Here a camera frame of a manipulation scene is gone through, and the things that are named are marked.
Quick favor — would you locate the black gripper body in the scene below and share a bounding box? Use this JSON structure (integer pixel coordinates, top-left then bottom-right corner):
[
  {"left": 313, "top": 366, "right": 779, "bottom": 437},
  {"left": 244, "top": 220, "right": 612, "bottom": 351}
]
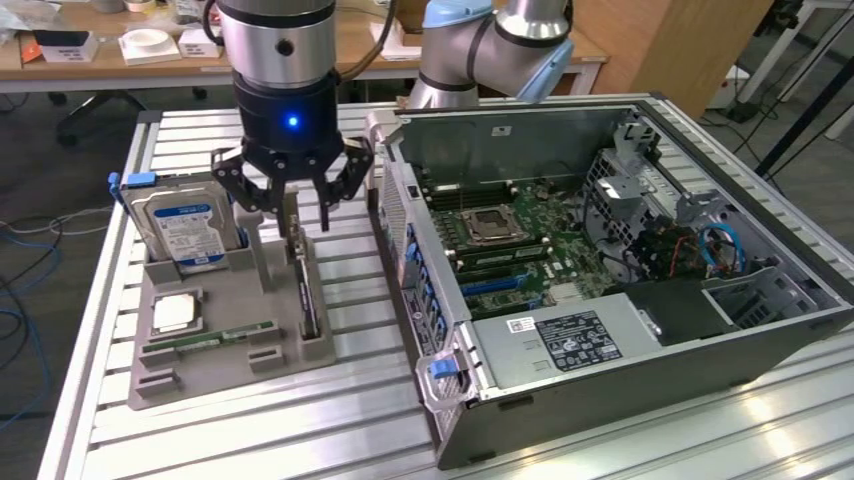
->
[{"left": 231, "top": 74, "right": 345, "bottom": 187}]

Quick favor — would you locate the graphics card with metal bracket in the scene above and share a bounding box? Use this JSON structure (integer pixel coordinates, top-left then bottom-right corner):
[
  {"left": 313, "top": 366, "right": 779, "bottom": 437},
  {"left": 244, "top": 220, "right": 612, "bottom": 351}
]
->
[{"left": 279, "top": 183, "right": 321, "bottom": 345}]

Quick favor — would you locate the hard disk in blue caddy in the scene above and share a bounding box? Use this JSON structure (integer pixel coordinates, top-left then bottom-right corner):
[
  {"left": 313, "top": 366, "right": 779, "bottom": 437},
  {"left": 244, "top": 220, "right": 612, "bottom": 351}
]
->
[{"left": 105, "top": 163, "right": 245, "bottom": 276}]

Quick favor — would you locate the small white box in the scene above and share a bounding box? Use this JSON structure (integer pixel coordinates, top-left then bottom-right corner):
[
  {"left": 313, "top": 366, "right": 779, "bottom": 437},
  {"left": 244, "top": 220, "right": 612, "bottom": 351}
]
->
[{"left": 176, "top": 27, "right": 227, "bottom": 59}]

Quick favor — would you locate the white paper booklet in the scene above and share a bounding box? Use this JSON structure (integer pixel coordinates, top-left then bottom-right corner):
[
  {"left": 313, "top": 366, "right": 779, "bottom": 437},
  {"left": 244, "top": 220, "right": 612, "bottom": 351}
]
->
[{"left": 372, "top": 22, "right": 426, "bottom": 62}]

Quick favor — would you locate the CPU socket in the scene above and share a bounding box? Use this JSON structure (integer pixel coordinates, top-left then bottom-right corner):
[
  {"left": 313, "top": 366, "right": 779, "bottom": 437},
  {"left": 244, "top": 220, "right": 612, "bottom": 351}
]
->
[{"left": 466, "top": 207, "right": 527, "bottom": 246}]

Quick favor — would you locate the white box with tape roll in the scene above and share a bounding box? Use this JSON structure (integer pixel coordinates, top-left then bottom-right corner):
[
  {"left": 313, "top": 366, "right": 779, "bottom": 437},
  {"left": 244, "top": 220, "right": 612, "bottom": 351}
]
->
[{"left": 117, "top": 28, "right": 183, "bottom": 67}]

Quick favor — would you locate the grey parts rack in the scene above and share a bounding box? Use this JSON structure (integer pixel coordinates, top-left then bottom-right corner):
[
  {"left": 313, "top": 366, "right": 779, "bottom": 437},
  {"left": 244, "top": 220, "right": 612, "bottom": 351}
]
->
[{"left": 125, "top": 197, "right": 339, "bottom": 411}]

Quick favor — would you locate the black office chair base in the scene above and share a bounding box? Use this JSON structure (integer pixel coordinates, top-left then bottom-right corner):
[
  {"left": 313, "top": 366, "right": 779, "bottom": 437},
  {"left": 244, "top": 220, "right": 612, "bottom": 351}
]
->
[{"left": 55, "top": 89, "right": 147, "bottom": 147}]

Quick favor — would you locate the silver CPU chip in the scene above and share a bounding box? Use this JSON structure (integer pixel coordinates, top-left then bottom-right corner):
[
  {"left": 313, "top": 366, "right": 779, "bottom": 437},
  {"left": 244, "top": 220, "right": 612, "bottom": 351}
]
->
[{"left": 151, "top": 294, "right": 201, "bottom": 334}]

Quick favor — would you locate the installed RAM stick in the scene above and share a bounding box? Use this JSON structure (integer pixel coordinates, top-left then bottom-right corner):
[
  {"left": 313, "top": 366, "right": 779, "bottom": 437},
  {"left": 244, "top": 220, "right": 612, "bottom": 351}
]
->
[{"left": 456, "top": 243, "right": 554, "bottom": 267}]

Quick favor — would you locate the wooden desk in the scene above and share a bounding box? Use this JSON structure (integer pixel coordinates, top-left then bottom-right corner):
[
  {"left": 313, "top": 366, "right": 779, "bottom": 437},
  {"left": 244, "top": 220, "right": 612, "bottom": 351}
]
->
[{"left": 0, "top": 0, "right": 610, "bottom": 95}]

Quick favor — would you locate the blue expansion slot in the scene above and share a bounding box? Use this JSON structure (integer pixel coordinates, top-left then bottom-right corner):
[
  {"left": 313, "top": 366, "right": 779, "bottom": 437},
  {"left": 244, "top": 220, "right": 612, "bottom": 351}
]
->
[{"left": 459, "top": 276, "right": 530, "bottom": 297}]

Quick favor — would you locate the green RAM stick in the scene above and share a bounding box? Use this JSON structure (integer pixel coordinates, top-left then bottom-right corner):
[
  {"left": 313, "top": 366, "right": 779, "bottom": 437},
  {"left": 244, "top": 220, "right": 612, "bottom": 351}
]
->
[{"left": 143, "top": 322, "right": 276, "bottom": 353}]

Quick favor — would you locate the green motherboard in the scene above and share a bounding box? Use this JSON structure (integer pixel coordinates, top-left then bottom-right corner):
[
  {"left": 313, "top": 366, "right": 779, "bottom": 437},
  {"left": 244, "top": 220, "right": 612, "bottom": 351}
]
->
[{"left": 416, "top": 174, "right": 619, "bottom": 321}]

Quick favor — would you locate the white box with black top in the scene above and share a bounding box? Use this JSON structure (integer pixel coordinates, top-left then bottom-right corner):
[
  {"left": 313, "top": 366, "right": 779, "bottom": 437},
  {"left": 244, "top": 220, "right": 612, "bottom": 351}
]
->
[{"left": 19, "top": 29, "right": 101, "bottom": 66}]

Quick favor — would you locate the metal disk bay cage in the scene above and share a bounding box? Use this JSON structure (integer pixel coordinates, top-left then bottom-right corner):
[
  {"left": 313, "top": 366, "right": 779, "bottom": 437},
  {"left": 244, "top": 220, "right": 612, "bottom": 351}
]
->
[{"left": 580, "top": 147, "right": 676, "bottom": 281}]

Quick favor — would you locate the grey power supply unit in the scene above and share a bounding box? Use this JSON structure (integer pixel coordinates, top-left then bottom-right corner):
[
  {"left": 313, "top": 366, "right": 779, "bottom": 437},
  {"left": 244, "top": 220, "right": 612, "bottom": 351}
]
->
[{"left": 472, "top": 293, "right": 663, "bottom": 390}]

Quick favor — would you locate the wooden cabinet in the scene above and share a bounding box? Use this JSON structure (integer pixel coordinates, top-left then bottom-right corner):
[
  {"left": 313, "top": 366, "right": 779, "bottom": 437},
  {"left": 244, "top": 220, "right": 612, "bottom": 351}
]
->
[{"left": 592, "top": 0, "right": 779, "bottom": 121}]

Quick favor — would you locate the open black PC case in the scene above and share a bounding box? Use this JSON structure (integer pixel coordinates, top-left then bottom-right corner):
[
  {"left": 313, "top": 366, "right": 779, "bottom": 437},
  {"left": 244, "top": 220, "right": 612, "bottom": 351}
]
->
[{"left": 363, "top": 91, "right": 854, "bottom": 471}]

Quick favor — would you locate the black tripod stand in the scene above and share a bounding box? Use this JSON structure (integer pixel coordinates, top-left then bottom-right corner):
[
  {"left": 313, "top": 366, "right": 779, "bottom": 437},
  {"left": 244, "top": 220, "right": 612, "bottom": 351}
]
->
[{"left": 732, "top": 0, "right": 854, "bottom": 177}]

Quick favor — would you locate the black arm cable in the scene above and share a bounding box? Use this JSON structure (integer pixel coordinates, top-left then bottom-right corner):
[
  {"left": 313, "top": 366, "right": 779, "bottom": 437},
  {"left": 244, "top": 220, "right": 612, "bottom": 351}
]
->
[{"left": 336, "top": 0, "right": 403, "bottom": 81}]

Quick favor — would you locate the blue floor cable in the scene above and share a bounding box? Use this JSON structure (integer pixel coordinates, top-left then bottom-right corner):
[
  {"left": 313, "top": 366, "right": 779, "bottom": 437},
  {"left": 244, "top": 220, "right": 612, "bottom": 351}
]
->
[{"left": 0, "top": 227, "right": 65, "bottom": 431}]

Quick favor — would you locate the blue wire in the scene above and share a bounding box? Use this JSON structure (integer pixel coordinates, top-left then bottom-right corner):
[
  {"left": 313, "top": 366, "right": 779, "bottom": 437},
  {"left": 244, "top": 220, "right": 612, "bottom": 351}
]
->
[{"left": 696, "top": 222, "right": 750, "bottom": 276}]

